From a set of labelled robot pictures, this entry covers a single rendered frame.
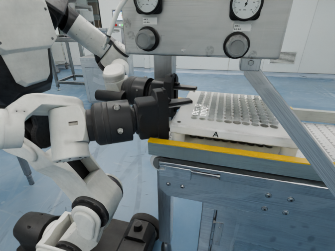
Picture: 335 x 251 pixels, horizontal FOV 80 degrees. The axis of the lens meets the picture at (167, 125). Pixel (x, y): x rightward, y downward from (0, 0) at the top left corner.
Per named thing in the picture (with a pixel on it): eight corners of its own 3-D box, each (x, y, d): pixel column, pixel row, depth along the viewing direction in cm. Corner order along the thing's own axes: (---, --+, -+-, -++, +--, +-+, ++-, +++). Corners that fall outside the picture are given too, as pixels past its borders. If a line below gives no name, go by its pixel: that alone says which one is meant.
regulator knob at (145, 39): (131, 53, 28) (129, 16, 26) (138, 51, 30) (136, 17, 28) (154, 53, 27) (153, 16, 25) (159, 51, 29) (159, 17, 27)
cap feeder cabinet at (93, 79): (87, 106, 322) (78, 57, 288) (103, 95, 372) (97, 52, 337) (124, 109, 312) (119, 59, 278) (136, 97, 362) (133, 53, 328)
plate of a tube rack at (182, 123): (274, 103, 57) (276, 96, 56) (302, 150, 36) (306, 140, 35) (189, 95, 62) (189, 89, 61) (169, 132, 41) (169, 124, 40)
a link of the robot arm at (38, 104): (87, 96, 41) (3, 87, 31) (93, 139, 39) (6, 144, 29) (75, 107, 45) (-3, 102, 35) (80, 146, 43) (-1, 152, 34)
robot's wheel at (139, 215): (121, 221, 119) (149, 216, 111) (125, 214, 124) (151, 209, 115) (139, 243, 125) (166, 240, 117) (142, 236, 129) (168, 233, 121)
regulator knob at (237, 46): (221, 61, 26) (225, 23, 24) (221, 58, 28) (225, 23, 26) (249, 62, 25) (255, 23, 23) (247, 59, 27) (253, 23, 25)
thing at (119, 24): (115, 55, 314) (110, 8, 286) (118, 54, 323) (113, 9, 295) (129, 55, 311) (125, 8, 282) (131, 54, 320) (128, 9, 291)
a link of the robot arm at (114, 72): (128, 100, 63) (128, 84, 74) (122, 73, 58) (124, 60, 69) (107, 103, 63) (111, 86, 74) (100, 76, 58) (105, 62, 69)
